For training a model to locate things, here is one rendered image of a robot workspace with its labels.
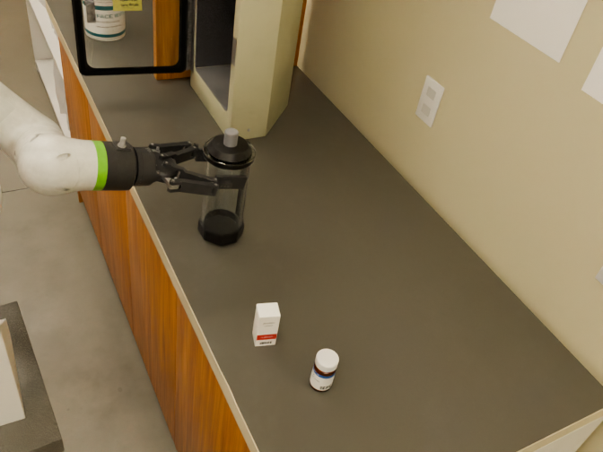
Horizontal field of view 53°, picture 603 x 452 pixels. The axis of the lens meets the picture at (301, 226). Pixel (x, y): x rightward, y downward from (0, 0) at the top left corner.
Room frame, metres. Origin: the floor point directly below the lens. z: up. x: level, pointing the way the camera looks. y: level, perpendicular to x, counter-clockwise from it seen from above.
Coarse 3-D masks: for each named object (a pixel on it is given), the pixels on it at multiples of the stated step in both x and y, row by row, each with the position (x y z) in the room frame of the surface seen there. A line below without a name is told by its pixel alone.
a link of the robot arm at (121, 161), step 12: (108, 144) 0.89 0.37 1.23; (120, 144) 0.89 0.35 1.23; (108, 156) 0.86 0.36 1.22; (120, 156) 0.87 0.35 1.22; (132, 156) 0.89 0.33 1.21; (108, 168) 0.85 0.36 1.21; (120, 168) 0.86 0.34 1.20; (132, 168) 0.87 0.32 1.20; (108, 180) 0.84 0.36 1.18; (120, 180) 0.85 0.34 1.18; (132, 180) 0.86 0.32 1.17
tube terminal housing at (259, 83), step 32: (256, 0) 1.41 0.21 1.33; (288, 0) 1.50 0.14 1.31; (256, 32) 1.42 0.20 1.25; (288, 32) 1.54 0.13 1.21; (256, 64) 1.42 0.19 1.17; (288, 64) 1.59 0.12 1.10; (256, 96) 1.43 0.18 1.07; (288, 96) 1.64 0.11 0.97; (224, 128) 1.42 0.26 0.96; (256, 128) 1.43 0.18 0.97
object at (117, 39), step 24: (96, 0) 1.52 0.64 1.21; (120, 0) 1.55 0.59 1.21; (144, 0) 1.58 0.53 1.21; (168, 0) 1.61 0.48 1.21; (96, 24) 1.52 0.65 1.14; (120, 24) 1.55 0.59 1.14; (144, 24) 1.58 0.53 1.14; (168, 24) 1.61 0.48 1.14; (96, 48) 1.52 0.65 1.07; (120, 48) 1.55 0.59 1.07; (144, 48) 1.58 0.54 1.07; (168, 48) 1.61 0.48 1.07
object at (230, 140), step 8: (232, 128) 1.04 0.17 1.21; (216, 136) 1.04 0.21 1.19; (224, 136) 1.02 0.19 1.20; (232, 136) 1.01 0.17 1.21; (208, 144) 1.02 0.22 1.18; (216, 144) 1.01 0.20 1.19; (224, 144) 1.02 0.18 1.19; (232, 144) 1.01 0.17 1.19; (240, 144) 1.03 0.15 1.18; (248, 144) 1.04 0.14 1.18; (216, 152) 0.99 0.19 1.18; (224, 152) 0.99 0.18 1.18; (232, 152) 0.99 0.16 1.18; (240, 152) 1.00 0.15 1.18; (248, 152) 1.02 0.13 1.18; (224, 160) 0.98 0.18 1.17; (232, 160) 0.98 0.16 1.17; (240, 160) 0.99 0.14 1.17
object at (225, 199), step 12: (204, 144) 1.02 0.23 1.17; (252, 156) 1.02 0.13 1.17; (216, 168) 0.98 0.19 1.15; (228, 192) 0.98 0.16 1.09; (240, 192) 1.00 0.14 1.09; (204, 204) 1.00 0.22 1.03; (216, 204) 0.98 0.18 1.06; (228, 204) 0.98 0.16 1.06; (240, 204) 1.00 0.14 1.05; (204, 216) 0.99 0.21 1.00; (216, 216) 0.98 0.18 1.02; (228, 216) 0.98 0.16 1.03; (240, 216) 1.01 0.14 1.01; (216, 228) 0.98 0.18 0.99; (228, 228) 0.98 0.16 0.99
